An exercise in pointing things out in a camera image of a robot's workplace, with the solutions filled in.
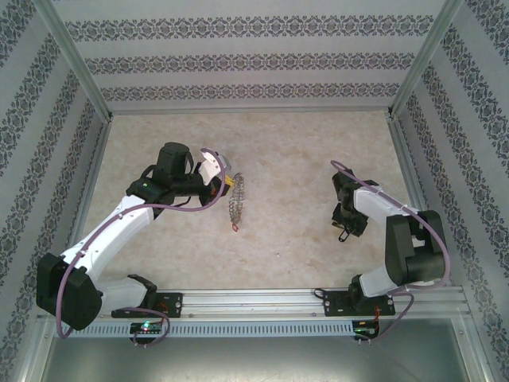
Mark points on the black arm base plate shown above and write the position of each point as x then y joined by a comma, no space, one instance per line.
169,304
336,302

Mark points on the aluminium corner post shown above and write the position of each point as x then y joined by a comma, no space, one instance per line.
425,59
75,59

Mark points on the small green circuit board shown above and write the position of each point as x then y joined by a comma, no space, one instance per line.
147,327
366,328

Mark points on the red plastic key tag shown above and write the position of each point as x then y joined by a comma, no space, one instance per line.
234,227

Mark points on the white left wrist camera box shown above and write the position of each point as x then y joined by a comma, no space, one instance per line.
208,169

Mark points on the grey sheet metal shelf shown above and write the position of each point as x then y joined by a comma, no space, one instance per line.
254,360

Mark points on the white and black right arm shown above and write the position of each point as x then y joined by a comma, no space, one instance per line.
413,246

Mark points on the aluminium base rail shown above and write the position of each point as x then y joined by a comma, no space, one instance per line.
254,300

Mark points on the aluminium side rail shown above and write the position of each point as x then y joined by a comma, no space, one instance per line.
413,179
85,199

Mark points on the steel keyring disc with rings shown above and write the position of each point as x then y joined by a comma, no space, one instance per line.
237,195

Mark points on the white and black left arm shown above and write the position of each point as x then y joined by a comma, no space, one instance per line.
115,231

